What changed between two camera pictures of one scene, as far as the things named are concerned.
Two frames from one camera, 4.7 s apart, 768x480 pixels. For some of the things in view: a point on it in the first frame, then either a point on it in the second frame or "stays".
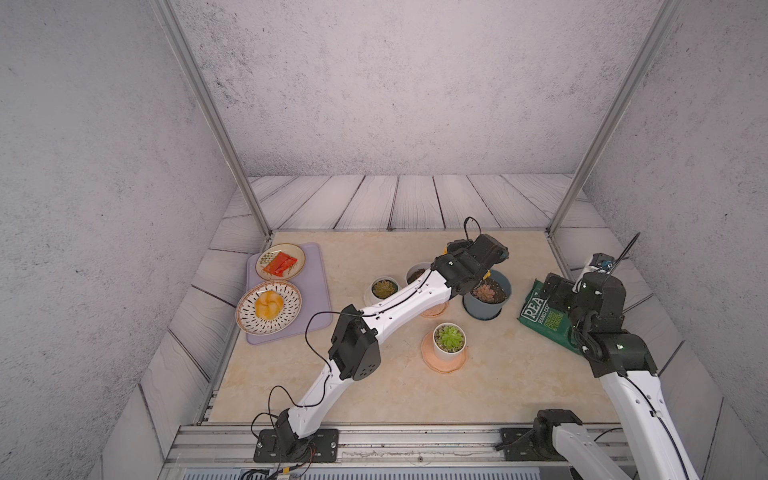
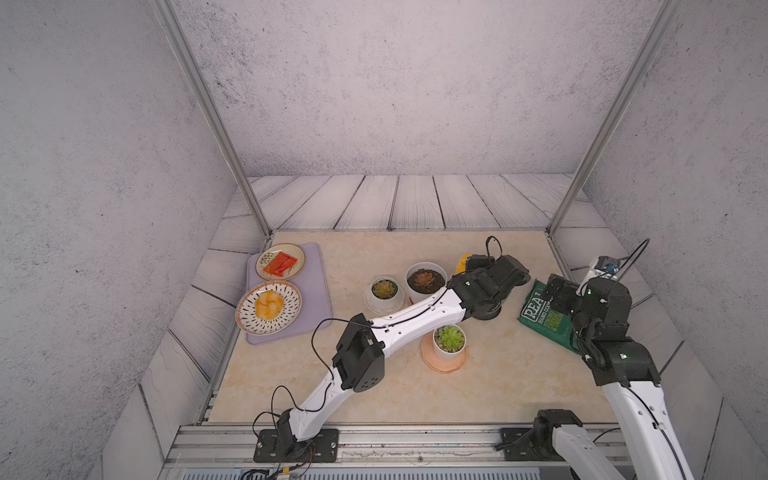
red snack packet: (280, 263) stays
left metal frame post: (168, 17) stays
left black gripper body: (455, 248) → (471, 273)
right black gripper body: (566, 298) stays
